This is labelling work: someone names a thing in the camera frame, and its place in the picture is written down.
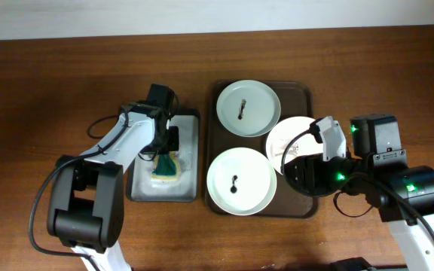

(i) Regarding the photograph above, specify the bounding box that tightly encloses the green yellow sponge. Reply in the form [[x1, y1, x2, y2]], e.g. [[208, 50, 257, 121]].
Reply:
[[151, 152, 181, 181]]

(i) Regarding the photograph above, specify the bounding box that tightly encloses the pink white plate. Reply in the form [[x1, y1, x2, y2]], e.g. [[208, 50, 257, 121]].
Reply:
[[265, 117, 323, 174]]

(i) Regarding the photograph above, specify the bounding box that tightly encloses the white plate front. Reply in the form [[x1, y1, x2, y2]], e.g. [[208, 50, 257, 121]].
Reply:
[[206, 148, 277, 216]]

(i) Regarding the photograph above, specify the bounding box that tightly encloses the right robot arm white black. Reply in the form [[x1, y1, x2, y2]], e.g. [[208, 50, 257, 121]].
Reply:
[[280, 114, 434, 270]]

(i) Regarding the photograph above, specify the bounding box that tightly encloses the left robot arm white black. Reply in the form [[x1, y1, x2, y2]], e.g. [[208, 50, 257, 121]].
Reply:
[[47, 102, 172, 270]]

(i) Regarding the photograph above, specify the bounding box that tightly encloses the small black soapy tray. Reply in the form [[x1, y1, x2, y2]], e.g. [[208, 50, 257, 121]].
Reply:
[[126, 109, 200, 202]]

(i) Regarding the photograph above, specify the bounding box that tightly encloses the large brown serving tray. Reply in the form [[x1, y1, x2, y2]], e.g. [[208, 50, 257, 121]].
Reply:
[[206, 79, 319, 219]]

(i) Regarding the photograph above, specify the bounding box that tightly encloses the pale green plate top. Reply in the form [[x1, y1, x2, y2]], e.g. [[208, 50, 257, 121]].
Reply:
[[216, 80, 281, 137]]

